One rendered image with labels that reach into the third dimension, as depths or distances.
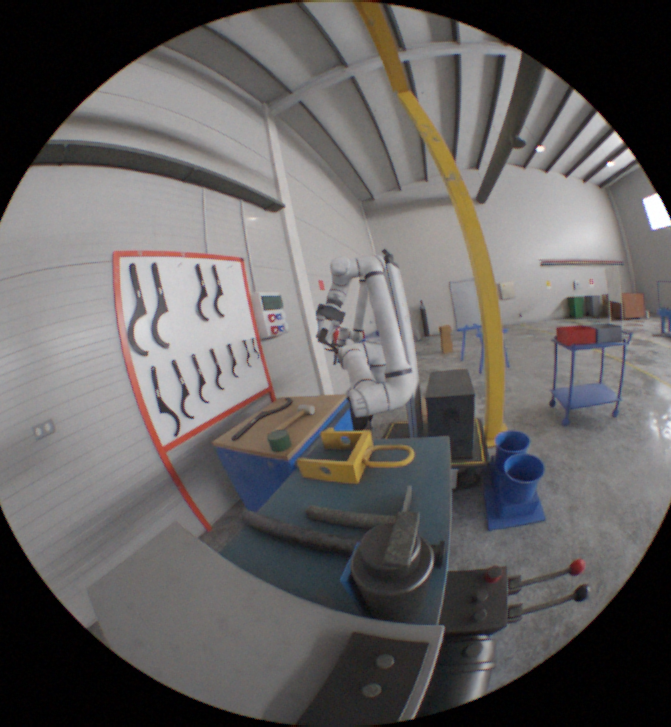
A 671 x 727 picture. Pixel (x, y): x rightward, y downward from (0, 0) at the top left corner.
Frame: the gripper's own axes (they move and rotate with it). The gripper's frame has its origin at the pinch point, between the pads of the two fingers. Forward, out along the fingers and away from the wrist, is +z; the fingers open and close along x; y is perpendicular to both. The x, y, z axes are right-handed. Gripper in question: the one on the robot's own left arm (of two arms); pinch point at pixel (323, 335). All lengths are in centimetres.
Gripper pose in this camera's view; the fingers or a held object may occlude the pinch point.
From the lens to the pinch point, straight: 102.6
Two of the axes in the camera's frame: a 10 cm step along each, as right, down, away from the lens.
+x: 9.4, 3.2, 1.0
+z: -3.1, 9.4, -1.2
